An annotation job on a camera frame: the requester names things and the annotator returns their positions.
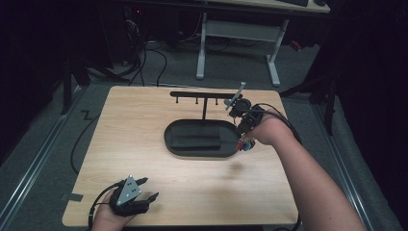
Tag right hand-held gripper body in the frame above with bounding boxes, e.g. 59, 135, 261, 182
224, 81, 267, 134

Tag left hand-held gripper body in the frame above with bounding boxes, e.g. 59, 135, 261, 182
109, 174, 150, 218

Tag key bunch with colourful tags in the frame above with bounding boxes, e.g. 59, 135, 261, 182
236, 134, 257, 154

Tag black key rack with tray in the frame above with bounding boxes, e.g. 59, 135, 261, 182
163, 90, 243, 159

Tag person's right hand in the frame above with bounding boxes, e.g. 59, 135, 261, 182
250, 110, 291, 147

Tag person's left hand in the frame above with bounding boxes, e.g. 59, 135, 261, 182
90, 188, 136, 231

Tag black tape piece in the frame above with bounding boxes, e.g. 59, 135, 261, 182
60, 192, 85, 203

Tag white-framed desk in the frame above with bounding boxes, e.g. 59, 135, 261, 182
195, 0, 331, 88

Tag black stand legs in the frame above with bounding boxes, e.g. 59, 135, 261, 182
60, 52, 131, 116
278, 71, 339, 137

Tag black keyboard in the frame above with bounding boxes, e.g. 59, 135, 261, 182
277, 0, 310, 8

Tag left hand-held gripper cable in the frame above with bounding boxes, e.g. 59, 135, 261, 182
87, 181, 125, 231

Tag hand-held gripper cable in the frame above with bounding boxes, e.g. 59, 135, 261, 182
253, 102, 304, 231
87, 181, 125, 231

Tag right hand-held gripper cable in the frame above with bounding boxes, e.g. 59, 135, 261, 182
253, 102, 304, 231

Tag black floor cable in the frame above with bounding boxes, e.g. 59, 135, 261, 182
69, 110, 101, 176

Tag metal floor rail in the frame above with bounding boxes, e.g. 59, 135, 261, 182
312, 104, 374, 231
0, 86, 85, 224

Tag bundle of black cables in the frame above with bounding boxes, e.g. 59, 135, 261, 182
114, 13, 168, 88

